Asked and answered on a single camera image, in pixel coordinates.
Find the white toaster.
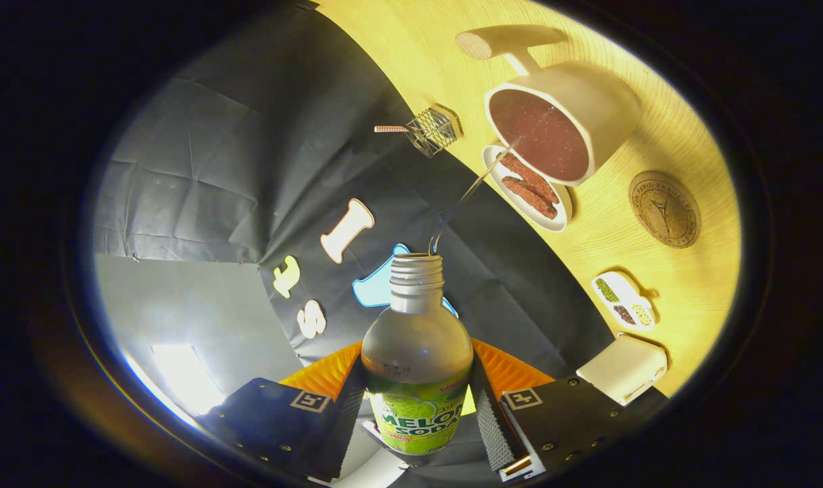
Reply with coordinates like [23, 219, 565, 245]
[576, 332, 668, 407]

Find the clear juice stream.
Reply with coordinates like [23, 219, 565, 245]
[428, 139, 521, 256]

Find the silver bottle with green label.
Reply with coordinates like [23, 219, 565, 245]
[361, 253, 475, 456]

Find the black backdrop cloth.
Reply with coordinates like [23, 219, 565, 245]
[93, 0, 616, 380]

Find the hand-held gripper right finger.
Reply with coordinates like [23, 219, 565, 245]
[469, 337, 649, 483]

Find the round cork coaster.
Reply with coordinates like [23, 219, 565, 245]
[628, 170, 702, 249]

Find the wooden table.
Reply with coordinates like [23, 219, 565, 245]
[315, 0, 743, 401]

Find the cream cup with wooden handle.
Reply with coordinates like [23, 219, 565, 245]
[456, 25, 643, 188]

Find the wire basket holder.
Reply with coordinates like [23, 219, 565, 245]
[405, 104, 464, 159]

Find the white divided dish with beans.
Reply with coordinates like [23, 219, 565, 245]
[591, 270, 656, 333]

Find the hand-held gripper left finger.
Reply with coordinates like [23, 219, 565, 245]
[201, 341, 368, 483]

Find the white oval plate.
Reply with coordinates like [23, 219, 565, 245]
[481, 144, 574, 234]

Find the brown sausage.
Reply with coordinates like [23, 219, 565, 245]
[501, 176, 559, 220]
[498, 152, 561, 205]

